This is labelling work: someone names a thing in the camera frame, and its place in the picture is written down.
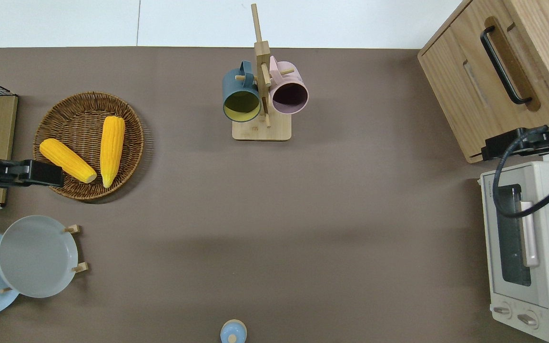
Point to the pink mug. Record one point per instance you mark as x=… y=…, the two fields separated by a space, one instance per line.
x=289 y=97

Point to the wooden mug tree stand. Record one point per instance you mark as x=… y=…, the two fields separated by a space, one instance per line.
x=274 y=128

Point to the dark teal mug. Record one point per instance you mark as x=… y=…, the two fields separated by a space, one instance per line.
x=231 y=85

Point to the yellow corn cob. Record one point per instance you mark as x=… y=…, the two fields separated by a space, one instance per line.
x=67 y=159
x=111 y=147

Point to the wooden drawer cabinet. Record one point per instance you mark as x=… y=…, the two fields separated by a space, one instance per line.
x=451 y=81

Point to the round brown wicker basket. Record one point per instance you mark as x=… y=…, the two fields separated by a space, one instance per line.
x=79 y=119

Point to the wooden peg plate rack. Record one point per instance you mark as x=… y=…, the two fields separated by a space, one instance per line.
x=75 y=229

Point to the grey plate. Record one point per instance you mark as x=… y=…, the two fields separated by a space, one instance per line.
x=36 y=257

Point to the silver oven knob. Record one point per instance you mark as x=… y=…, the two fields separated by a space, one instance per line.
x=528 y=319
x=502 y=310

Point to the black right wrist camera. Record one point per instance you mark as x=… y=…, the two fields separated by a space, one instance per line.
x=503 y=143

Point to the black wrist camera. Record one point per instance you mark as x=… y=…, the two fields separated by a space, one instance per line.
x=503 y=143
x=41 y=174

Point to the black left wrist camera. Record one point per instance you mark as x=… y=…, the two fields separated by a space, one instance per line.
x=41 y=174

